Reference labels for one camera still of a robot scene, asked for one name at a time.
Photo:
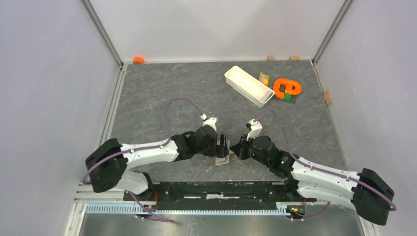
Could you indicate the beige card holder wallet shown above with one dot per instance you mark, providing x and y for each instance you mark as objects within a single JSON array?
[{"x": 222, "y": 161}]

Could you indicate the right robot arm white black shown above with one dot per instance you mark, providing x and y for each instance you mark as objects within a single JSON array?
[{"x": 365, "y": 192}]

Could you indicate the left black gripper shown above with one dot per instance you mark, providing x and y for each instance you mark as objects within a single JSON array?
[{"x": 219, "y": 151}]

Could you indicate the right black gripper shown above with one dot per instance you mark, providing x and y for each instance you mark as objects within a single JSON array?
[{"x": 243, "y": 142}]

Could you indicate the white plastic bin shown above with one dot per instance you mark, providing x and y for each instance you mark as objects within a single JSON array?
[{"x": 249, "y": 87}]

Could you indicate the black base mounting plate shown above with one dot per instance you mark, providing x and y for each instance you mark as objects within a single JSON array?
[{"x": 227, "y": 195}]

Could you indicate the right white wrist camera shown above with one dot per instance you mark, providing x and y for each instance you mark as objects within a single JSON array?
[{"x": 254, "y": 128}]

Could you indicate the wooden block right wall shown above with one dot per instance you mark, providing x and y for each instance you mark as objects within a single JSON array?
[{"x": 326, "y": 98}]

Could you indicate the green block on plate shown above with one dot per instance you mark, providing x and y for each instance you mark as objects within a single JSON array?
[{"x": 287, "y": 97}]

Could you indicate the pink yellow green block stack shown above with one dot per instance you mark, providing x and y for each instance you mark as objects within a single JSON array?
[{"x": 264, "y": 78}]

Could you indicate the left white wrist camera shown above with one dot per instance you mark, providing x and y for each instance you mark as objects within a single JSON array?
[{"x": 210, "y": 121}]

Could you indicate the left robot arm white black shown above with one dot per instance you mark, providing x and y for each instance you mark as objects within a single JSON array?
[{"x": 112, "y": 164}]

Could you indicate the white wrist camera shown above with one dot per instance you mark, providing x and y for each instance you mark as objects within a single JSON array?
[
  {"x": 254, "y": 128},
  {"x": 210, "y": 121}
]

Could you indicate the wooden block back right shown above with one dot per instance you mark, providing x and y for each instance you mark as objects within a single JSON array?
[{"x": 294, "y": 57}]

